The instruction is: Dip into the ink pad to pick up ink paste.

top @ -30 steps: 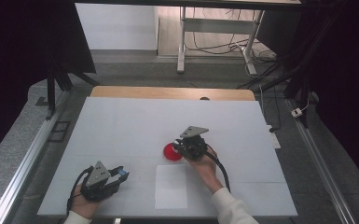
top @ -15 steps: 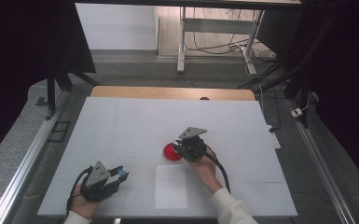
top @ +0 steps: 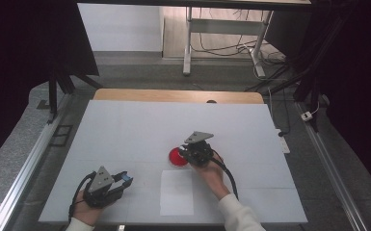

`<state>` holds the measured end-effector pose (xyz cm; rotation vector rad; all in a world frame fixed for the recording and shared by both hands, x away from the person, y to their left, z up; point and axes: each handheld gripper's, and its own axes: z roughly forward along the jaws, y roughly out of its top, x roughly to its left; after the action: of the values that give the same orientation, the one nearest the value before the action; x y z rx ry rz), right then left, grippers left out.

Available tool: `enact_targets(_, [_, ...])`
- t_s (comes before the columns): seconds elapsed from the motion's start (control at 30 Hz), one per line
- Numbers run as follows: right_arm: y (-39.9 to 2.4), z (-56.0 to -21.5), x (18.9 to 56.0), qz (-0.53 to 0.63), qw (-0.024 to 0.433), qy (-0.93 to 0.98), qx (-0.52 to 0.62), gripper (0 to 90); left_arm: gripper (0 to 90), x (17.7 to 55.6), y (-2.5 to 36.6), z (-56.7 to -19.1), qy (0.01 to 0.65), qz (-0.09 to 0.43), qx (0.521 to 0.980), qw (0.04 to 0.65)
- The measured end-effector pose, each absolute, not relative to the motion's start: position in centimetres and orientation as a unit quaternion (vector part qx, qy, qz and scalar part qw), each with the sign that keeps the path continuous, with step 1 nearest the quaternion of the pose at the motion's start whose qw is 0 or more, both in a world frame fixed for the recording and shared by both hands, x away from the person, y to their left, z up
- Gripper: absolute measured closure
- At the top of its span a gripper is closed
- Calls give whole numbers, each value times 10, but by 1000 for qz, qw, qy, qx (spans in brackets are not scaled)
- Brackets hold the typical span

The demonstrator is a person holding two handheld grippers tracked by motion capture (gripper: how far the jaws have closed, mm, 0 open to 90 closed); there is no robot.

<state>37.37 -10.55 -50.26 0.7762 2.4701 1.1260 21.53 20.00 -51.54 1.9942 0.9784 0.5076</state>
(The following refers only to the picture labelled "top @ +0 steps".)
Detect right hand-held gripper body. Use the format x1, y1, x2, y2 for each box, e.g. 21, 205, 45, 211
178, 130, 215, 167

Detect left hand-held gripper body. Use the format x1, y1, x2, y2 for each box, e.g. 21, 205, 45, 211
82, 166, 124, 209

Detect red petri dish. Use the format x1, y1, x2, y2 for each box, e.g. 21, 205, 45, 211
168, 146, 190, 167

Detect person's left hand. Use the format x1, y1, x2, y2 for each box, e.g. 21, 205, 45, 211
71, 189, 108, 227

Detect white paper sheet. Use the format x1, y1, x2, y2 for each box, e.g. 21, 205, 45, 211
159, 169, 195, 217

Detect white board table cover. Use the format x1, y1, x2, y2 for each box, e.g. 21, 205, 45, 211
38, 99, 308, 224

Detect white power strip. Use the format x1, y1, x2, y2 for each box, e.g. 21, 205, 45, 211
276, 128, 291, 155

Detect black tripod stand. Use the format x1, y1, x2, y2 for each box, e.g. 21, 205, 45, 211
46, 68, 104, 125

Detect black stand legs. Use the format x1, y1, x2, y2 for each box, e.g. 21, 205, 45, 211
244, 18, 348, 133

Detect black curtain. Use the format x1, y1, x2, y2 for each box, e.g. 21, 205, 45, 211
263, 0, 371, 200
0, 0, 100, 174

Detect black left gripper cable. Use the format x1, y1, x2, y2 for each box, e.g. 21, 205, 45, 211
67, 170, 97, 224

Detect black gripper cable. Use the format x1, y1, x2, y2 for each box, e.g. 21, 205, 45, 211
210, 148, 240, 200
67, 170, 97, 224

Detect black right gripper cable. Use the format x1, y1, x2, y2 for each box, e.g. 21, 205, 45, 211
210, 148, 240, 200

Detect aluminium rail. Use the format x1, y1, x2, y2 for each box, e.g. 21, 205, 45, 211
0, 92, 75, 231
293, 100, 369, 231

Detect black floor cables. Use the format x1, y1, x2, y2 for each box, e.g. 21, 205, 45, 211
191, 8, 287, 66

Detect white desk frame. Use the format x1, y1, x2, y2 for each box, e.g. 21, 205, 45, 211
182, 6, 275, 78

